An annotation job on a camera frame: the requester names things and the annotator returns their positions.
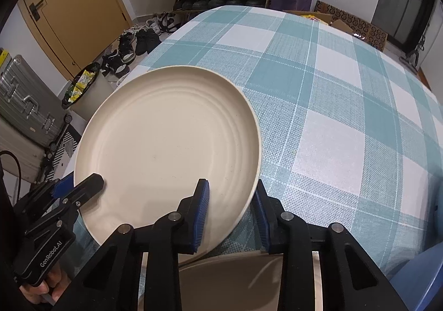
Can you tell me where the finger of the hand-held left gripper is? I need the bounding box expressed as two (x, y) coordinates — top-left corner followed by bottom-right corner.
(22, 173), (105, 237)
(13, 176), (75, 215)

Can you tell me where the dark blue bowl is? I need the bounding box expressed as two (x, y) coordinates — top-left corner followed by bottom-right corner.
(390, 242), (443, 311)

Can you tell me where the patterned cardboard box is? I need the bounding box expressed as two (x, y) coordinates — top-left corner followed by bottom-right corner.
(313, 0), (389, 53)

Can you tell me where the silver suitcase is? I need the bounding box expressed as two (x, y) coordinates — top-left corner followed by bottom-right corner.
(0, 55), (66, 149)

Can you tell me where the person's left hand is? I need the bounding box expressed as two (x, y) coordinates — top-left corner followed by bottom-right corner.
(21, 263), (68, 305)

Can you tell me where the pile of shoes on floor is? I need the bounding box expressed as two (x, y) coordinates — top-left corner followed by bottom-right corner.
(100, 11), (181, 86)

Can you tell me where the black cable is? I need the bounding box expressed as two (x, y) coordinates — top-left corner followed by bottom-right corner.
(0, 150), (25, 194)

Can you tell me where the black door handle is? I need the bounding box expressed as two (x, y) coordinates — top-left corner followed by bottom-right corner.
(29, 0), (45, 22)

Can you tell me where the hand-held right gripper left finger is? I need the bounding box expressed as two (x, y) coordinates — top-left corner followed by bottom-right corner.
(60, 178), (211, 311)

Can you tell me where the grey ribbed suitcase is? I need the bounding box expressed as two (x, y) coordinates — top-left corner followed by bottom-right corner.
(0, 120), (47, 182)

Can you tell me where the grey floor mop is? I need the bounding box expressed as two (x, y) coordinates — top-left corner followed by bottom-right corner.
(400, 25), (430, 73)

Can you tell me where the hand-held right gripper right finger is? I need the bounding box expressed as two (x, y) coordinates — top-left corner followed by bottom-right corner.
(251, 179), (409, 311)

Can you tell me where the black white patterned rug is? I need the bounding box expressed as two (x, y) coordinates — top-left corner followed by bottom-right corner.
(42, 122), (82, 180)

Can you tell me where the wooden door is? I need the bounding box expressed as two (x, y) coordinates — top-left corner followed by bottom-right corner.
(17, 0), (134, 79)

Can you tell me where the cream ribbed plate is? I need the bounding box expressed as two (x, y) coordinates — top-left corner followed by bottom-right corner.
(74, 65), (262, 256)
(138, 250), (324, 311)

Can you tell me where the trash bin with yellow wrappers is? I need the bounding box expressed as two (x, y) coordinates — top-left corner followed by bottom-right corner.
(62, 62), (115, 121)

